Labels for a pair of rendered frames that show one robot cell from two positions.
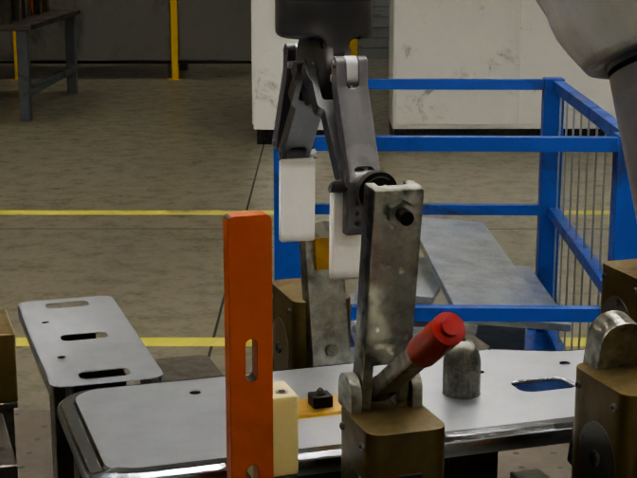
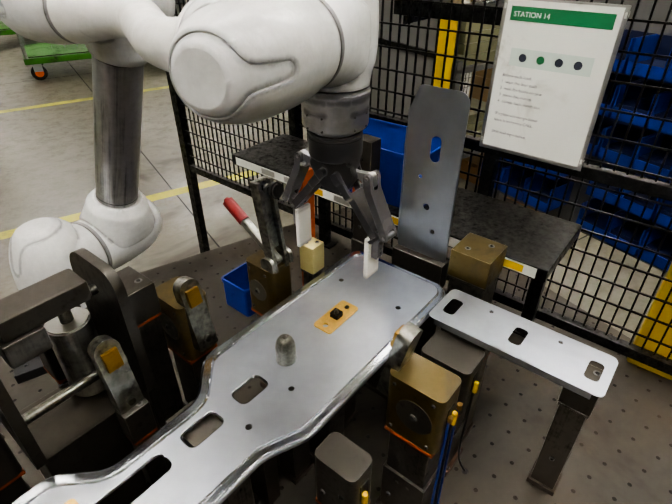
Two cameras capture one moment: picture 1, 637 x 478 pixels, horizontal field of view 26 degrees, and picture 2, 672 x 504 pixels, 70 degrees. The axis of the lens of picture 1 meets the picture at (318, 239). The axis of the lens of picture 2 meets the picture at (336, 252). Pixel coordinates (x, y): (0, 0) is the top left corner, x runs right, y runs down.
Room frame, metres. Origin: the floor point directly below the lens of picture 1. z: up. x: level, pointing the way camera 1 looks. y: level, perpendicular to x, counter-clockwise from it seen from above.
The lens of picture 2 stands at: (1.60, -0.35, 1.56)
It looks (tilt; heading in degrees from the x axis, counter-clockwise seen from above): 34 degrees down; 147
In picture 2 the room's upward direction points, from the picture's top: straight up
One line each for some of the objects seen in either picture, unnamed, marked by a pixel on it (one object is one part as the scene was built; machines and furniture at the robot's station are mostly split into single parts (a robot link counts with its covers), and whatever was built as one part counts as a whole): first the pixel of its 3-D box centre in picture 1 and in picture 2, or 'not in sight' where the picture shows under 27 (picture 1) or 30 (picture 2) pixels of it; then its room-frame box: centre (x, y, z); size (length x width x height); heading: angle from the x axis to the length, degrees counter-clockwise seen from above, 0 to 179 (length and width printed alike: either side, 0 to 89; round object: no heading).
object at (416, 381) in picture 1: (409, 384); (267, 264); (0.95, -0.07, 1.06); 0.03 x 0.01 x 0.03; 18
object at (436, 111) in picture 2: not in sight; (429, 179); (1.01, 0.25, 1.17); 0.12 x 0.01 x 0.34; 18
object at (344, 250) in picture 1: (349, 232); (303, 225); (1.01, -0.02, 1.16); 0.03 x 0.01 x 0.07; 108
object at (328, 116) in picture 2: not in sight; (335, 107); (1.08, 0.00, 1.37); 0.09 x 0.09 x 0.06
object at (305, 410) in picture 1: (319, 400); (336, 314); (1.08, 0.00, 1.01); 0.08 x 0.04 x 0.01; 109
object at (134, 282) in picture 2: not in sight; (155, 375); (0.94, -0.30, 0.91); 0.07 x 0.05 x 0.42; 18
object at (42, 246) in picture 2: not in sight; (53, 262); (0.42, -0.40, 0.88); 0.18 x 0.16 x 0.22; 119
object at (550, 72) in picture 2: not in sight; (545, 85); (1.00, 0.56, 1.30); 0.23 x 0.02 x 0.31; 18
